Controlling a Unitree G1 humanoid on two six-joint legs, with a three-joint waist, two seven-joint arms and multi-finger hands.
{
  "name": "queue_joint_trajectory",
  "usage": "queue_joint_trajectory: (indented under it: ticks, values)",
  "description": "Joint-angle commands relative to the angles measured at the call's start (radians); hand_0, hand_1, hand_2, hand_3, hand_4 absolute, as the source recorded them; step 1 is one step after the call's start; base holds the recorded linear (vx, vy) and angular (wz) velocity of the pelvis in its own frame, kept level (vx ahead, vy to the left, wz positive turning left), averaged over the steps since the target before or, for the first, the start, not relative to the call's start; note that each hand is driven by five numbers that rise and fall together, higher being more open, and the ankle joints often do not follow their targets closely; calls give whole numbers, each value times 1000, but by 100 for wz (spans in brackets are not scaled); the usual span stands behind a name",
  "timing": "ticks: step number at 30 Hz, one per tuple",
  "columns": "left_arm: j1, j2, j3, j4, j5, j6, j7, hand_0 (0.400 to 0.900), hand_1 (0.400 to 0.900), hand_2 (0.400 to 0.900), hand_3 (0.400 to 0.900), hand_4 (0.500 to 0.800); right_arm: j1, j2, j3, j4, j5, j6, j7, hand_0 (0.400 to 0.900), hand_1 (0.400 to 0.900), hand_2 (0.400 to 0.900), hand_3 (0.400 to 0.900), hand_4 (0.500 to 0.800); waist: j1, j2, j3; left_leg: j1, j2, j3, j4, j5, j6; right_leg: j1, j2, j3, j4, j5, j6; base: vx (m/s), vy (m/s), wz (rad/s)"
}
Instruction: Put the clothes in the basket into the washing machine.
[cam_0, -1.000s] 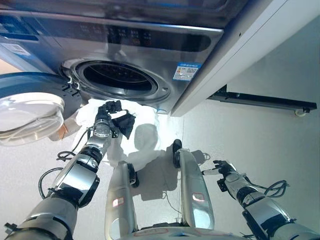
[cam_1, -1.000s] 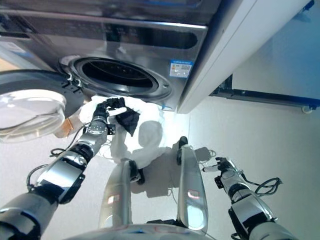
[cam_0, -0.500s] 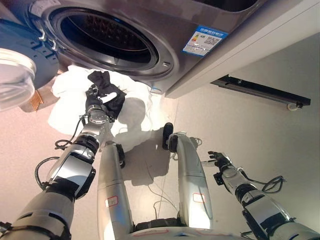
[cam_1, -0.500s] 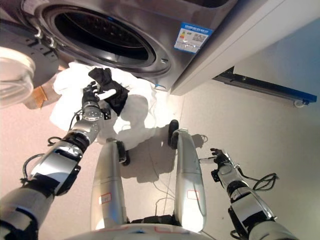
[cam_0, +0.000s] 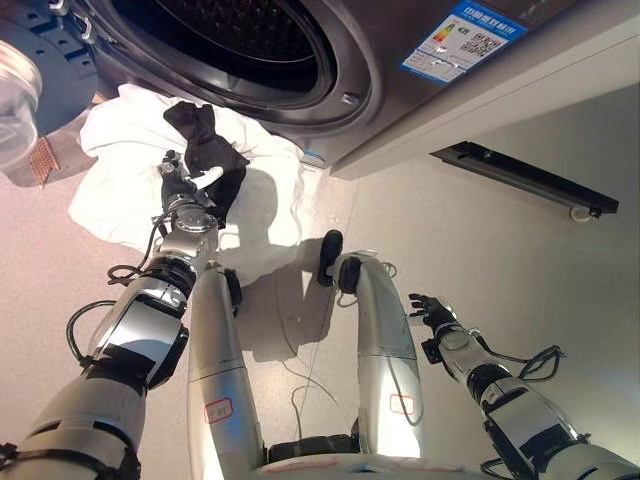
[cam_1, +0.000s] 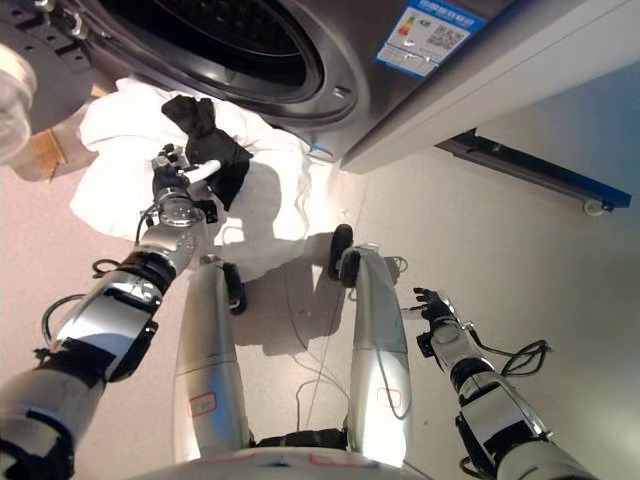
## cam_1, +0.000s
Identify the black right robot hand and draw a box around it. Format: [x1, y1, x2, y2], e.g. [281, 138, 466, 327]
[399, 286, 459, 331]

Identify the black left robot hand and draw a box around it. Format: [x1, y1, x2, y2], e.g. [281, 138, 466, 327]
[149, 142, 224, 201]

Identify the white garment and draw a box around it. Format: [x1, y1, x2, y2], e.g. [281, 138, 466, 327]
[69, 74, 334, 281]

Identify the black garment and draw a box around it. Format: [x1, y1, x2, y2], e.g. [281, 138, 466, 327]
[160, 95, 255, 212]

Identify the beige woven laundry basket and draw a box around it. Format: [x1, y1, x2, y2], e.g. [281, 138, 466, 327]
[9, 82, 119, 182]

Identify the round washing machine door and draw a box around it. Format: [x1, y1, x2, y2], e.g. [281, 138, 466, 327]
[0, 0, 119, 167]

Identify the grey washing machine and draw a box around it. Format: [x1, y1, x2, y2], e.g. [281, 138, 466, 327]
[29, 0, 516, 162]

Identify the silver left robot leg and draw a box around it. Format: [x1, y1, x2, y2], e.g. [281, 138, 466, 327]
[172, 253, 251, 464]

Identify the white cabinet side panel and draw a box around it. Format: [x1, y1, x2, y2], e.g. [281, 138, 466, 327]
[339, 0, 640, 174]

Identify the blue energy label sticker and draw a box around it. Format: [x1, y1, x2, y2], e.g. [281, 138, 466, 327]
[374, 0, 489, 79]

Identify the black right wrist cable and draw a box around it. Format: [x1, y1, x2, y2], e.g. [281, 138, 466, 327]
[467, 324, 552, 379]

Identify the black metal wheeled frame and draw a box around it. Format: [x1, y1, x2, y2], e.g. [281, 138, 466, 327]
[433, 127, 620, 217]

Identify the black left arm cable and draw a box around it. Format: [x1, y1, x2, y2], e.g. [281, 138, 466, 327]
[40, 293, 87, 351]

